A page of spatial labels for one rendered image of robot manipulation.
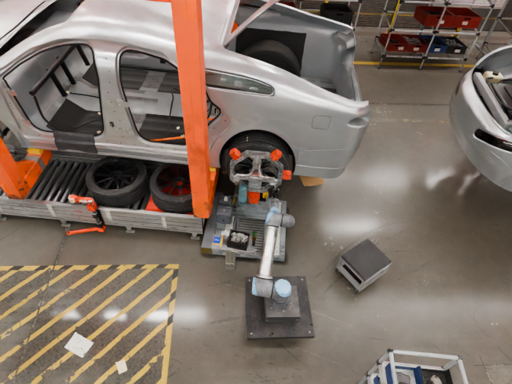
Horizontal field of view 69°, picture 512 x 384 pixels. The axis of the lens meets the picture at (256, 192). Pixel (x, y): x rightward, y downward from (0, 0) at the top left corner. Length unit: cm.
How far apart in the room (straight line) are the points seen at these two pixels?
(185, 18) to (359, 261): 275
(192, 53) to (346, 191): 304
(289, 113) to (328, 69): 189
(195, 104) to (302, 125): 113
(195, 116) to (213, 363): 219
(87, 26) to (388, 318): 395
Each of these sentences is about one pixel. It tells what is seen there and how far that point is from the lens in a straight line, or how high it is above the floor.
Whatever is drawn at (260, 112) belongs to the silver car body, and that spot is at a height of 152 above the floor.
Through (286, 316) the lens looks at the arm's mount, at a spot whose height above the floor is 39.
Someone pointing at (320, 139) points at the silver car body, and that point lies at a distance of 369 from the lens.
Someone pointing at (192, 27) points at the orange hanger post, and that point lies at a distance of 261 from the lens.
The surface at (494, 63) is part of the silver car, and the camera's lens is 576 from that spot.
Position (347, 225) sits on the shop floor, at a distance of 468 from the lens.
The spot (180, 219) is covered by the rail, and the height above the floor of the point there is 36.
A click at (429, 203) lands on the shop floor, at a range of 534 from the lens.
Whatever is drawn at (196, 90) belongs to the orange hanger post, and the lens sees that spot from 283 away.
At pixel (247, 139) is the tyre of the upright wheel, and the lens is 376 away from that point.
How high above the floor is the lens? 357
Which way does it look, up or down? 48 degrees down
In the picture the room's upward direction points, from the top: 5 degrees clockwise
